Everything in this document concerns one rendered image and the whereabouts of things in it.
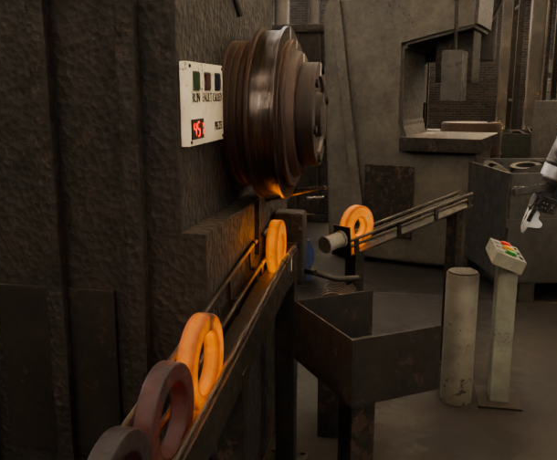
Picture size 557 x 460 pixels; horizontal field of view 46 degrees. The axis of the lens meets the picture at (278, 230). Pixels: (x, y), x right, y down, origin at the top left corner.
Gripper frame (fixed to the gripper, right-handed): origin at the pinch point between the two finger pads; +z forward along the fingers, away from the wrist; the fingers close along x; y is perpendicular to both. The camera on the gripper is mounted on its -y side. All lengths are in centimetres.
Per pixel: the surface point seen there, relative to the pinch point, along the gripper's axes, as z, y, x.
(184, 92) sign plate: -17, -100, -106
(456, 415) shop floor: 72, 5, -12
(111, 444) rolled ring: 20, -76, -171
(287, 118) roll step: -16, -82, -76
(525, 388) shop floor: 63, 32, 17
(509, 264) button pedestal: 12.7, 0.4, -5.0
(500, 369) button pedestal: 53, 16, 1
